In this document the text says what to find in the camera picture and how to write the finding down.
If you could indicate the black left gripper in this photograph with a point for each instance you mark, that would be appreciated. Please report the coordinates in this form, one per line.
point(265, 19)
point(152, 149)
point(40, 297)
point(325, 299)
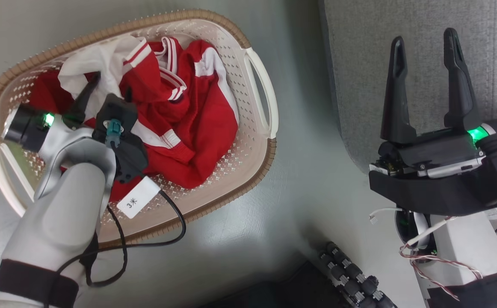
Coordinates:
point(28, 128)

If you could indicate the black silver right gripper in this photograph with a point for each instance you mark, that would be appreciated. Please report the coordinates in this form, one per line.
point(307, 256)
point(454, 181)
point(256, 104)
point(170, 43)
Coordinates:
point(436, 152)

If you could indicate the red top with white panel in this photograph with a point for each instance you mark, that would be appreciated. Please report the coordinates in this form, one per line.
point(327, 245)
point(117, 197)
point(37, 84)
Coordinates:
point(205, 124)

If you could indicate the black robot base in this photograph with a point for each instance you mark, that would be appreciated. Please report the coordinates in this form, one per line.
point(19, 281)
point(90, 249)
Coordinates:
point(300, 291)

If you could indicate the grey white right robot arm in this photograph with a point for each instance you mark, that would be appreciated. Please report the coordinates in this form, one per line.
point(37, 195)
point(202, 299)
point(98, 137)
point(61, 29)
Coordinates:
point(466, 244)

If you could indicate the cream basket with brown rim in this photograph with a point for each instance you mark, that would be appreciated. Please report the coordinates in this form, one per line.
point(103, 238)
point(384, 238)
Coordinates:
point(240, 171)

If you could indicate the grey fabric sofa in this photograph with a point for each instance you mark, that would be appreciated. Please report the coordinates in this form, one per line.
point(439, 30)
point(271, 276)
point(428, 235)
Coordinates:
point(359, 64)

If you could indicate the black omni wheel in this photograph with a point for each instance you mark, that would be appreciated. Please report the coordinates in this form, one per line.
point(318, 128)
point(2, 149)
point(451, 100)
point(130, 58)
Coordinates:
point(351, 273)

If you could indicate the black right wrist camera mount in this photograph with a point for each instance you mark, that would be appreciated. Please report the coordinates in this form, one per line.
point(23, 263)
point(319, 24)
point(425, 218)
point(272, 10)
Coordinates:
point(445, 194)

